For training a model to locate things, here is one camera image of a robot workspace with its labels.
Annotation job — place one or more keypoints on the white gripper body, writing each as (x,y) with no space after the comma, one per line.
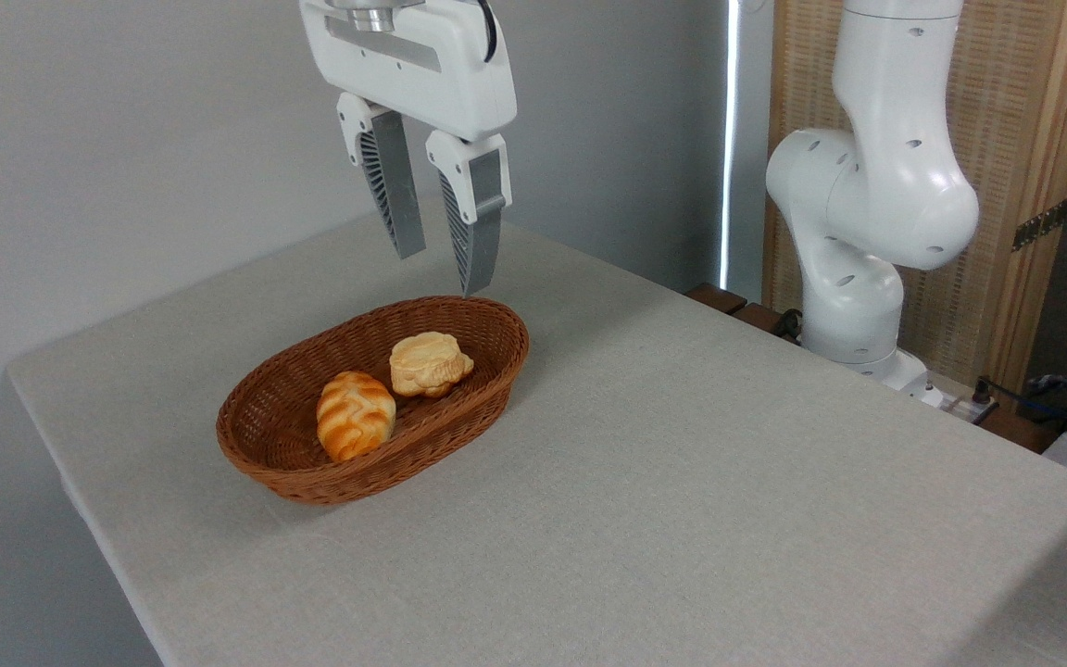
(441,74)

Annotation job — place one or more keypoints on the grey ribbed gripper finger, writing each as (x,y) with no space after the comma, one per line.
(480,232)
(395,185)

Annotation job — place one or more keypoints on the pale flower-shaped bread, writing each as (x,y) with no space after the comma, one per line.
(427,363)

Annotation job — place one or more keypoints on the striped golden bread roll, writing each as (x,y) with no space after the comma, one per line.
(355,417)

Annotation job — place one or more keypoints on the brown woven wicker basket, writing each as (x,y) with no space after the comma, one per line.
(274,426)

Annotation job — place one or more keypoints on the grey linen tablecloth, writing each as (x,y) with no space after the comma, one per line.
(682,509)

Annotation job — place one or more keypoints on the wooden rattan folding screen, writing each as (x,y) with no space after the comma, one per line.
(1006,111)

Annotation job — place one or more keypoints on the metal screen hinge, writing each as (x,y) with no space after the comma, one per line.
(1041,225)

